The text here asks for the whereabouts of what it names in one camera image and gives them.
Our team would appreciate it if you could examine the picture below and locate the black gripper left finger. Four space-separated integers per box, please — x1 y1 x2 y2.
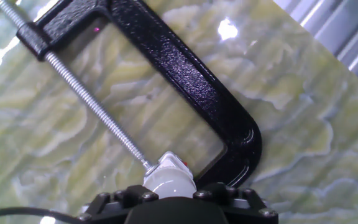
78 185 160 224

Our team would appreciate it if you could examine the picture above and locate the white light bulb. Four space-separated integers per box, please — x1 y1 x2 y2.
142 166 198 200

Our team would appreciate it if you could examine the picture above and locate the black C-clamp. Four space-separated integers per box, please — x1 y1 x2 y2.
0 0 263 190

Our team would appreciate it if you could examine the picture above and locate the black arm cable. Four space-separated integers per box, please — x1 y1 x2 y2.
0 206 88 224

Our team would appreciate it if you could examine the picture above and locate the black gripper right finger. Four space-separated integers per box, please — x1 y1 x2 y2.
192 182 279 224

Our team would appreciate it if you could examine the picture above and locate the green marble pattern mat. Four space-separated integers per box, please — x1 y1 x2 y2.
0 0 358 224

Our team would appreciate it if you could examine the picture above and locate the white lamp socket adapter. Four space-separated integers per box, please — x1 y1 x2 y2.
144 151 196 187

